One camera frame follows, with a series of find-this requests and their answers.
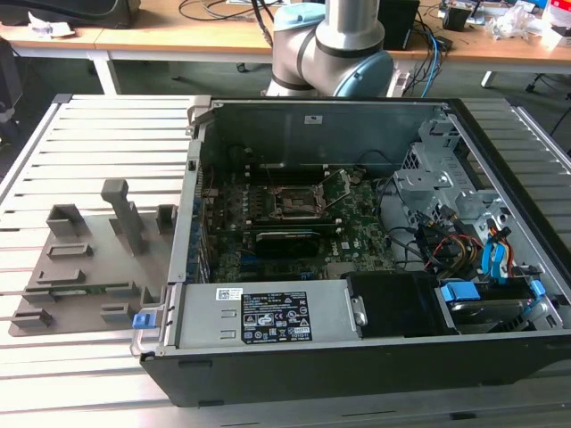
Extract grey parts rack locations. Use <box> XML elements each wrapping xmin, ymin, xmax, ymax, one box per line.
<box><xmin>8</xmin><ymin>177</ymin><xmax>179</xmax><ymax>339</ymax></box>

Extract black coiled cable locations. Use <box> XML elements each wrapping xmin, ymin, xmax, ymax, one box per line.
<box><xmin>178</xmin><ymin>0</ymin><xmax>276</xmax><ymax>24</ymax></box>

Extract CPU socket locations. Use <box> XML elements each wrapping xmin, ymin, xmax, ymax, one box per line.
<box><xmin>272</xmin><ymin>183</ymin><xmax>326</xmax><ymax>216</ymax></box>

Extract red yellow black wire bundle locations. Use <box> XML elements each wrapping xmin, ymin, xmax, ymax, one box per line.
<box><xmin>418</xmin><ymin>209</ymin><xmax>486</xmax><ymax>274</ymax></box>

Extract wooden desk white legs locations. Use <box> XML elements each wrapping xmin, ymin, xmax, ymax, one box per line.
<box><xmin>0</xmin><ymin>17</ymin><xmax>277</xmax><ymax>95</ymax></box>
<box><xmin>392</xmin><ymin>24</ymin><xmax>571</xmax><ymax>89</ymax></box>

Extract RAM slot white clips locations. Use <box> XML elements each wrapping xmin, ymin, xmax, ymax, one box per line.
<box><xmin>244</xmin><ymin>164</ymin><xmax>331</xmax><ymax>170</ymax></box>
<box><xmin>243</xmin><ymin>227</ymin><xmax>343</xmax><ymax>235</ymax></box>
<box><xmin>244</xmin><ymin>218</ymin><xmax>343</xmax><ymax>225</ymax></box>
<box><xmin>246</xmin><ymin>172</ymin><xmax>332</xmax><ymax>178</ymax></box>

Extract crumpled white paper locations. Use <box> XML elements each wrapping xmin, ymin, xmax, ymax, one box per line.
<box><xmin>27</xmin><ymin>11</ymin><xmax>76</xmax><ymax>39</ymax></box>

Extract green RAM stick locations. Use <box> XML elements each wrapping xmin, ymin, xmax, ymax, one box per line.
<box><xmin>25</xmin><ymin>284</ymin><xmax>135</xmax><ymax>299</ymax></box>

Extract silver drive cage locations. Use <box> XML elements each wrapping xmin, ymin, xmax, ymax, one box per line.
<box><xmin>392</xmin><ymin>142</ymin><xmax>518</xmax><ymax>251</ymax></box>

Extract blue cable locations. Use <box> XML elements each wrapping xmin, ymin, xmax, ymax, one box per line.
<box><xmin>417</xmin><ymin>21</ymin><xmax>443</xmax><ymax>97</ymax></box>

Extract blue flat data wire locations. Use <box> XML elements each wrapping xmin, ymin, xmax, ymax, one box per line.
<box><xmin>482</xmin><ymin>239</ymin><xmax>500</xmax><ymax>281</ymax></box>
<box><xmin>492</xmin><ymin>234</ymin><xmax>513</xmax><ymax>287</ymax></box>

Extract black office chair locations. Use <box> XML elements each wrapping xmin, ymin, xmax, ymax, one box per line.
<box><xmin>0</xmin><ymin>37</ymin><xmax>24</xmax><ymax>140</ymax></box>

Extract small black box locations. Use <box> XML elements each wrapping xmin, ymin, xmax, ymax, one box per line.
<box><xmin>443</xmin><ymin>5</ymin><xmax>475</xmax><ymax>32</ymax></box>

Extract black computer box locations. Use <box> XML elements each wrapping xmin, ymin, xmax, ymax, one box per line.
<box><xmin>381</xmin><ymin>0</ymin><xmax>421</xmax><ymax>51</ymax></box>

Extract grey power supply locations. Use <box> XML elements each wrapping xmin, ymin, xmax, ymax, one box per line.
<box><xmin>175</xmin><ymin>279</ymin><xmax>359</xmax><ymax>352</ymax></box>

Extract white power strip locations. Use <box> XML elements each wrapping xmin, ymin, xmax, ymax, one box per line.
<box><xmin>388</xmin><ymin>70</ymin><xmax>412</xmax><ymax>98</ymax></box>

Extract clear plastic bags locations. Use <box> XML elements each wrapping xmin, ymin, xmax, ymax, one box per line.
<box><xmin>485</xmin><ymin>2</ymin><xmax>543</xmax><ymax>42</ymax></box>

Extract black graphics card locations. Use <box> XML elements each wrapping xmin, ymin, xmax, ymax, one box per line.
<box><xmin>252</xmin><ymin>228</ymin><xmax>321</xmax><ymax>260</ymax></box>

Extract black open PC case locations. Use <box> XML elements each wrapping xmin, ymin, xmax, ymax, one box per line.
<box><xmin>128</xmin><ymin>95</ymin><xmax>571</xmax><ymax>409</ymax></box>

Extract white red box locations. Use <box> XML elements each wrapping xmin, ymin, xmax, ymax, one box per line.
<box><xmin>541</xmin><ymin>0</ymin><xmax>571</xmax><ymax>51</ymax></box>

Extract hard disk blue carrier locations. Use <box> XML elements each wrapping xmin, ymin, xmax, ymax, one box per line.
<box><xmin>434</xmin><ymin>277</ymin><xmax>549</xmax><ymax>335</ymax></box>

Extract metal socket cover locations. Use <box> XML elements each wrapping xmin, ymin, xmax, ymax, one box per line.
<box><xmin>317</xmin><ymin>170</ymin><xmax>354</xmax><ymax>215</ymax></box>

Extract green motherboard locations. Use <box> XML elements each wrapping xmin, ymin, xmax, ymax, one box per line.
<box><xmin>195</xmin><ymin>163</ymin><xmax>399</xmax><ymax>284</ymax></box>

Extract large black device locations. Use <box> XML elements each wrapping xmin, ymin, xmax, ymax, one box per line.
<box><xmin>0</xmin><ymin>0</ymin><xmax>136</xmax><ymax>29</ymax></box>

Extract black fan shroud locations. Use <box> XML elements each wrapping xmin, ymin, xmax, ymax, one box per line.
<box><xmin>341</xmin><ymin>269</ymin><xmax>460</xmax><ymax>341</ymax></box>

